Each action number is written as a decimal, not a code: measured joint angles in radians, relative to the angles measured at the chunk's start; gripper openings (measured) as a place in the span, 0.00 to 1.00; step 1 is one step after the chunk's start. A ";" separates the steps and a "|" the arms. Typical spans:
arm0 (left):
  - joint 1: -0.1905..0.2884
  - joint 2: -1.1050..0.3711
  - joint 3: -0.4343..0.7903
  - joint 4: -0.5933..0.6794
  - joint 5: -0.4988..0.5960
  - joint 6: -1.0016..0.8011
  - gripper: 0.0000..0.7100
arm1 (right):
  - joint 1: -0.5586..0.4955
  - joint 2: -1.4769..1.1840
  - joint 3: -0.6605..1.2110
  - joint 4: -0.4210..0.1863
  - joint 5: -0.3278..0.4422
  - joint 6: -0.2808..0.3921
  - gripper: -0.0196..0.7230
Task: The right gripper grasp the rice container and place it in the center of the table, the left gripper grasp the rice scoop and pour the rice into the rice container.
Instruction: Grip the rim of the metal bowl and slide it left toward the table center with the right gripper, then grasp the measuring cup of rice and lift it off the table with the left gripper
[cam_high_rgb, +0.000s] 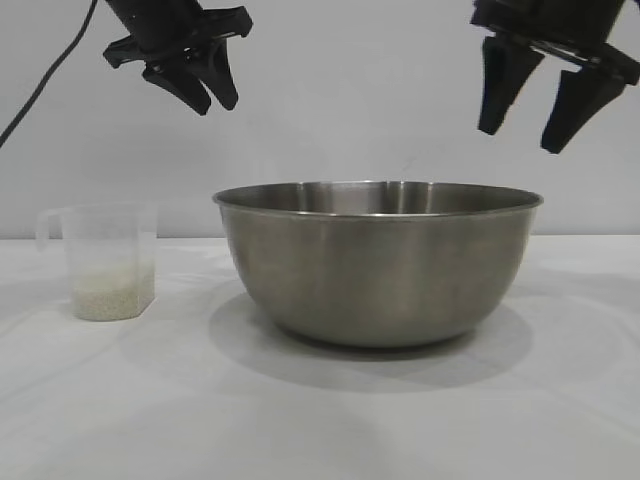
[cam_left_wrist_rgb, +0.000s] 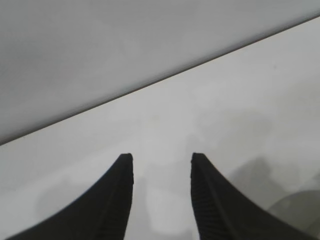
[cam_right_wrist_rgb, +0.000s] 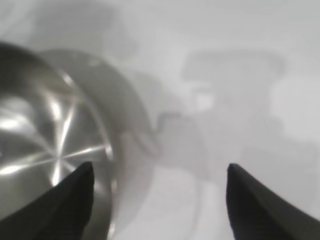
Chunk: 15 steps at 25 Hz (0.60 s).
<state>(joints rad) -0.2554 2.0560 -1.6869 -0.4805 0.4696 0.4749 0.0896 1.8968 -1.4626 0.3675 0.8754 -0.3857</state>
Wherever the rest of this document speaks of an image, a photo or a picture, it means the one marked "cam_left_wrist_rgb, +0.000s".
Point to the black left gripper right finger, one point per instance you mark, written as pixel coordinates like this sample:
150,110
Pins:
220,212

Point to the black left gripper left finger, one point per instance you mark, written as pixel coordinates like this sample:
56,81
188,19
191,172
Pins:
100,212

